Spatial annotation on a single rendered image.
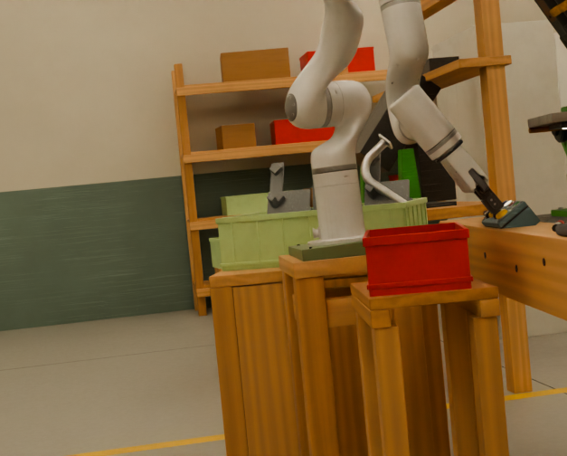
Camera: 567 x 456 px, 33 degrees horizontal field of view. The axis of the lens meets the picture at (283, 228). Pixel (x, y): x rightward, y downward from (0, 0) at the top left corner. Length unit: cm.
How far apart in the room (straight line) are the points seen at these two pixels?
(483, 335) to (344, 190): 69
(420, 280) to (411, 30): 57
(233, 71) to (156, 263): 191
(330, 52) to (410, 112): 39
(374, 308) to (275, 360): 106
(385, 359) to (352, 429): 104
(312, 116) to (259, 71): 617
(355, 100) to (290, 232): 63
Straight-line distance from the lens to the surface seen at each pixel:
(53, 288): 906
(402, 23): 218
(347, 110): 253
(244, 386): 299
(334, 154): 250
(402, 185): 324
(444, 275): 196
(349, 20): 241
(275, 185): 336
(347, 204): 250
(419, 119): 214
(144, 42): 914
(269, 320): 294
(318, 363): 243
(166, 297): 906
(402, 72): 221
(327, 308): 242
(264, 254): 305
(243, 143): 857
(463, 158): 215
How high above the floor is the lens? 103
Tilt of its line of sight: 2 degrees down
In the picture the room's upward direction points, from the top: 5 degrees counter-clockwise
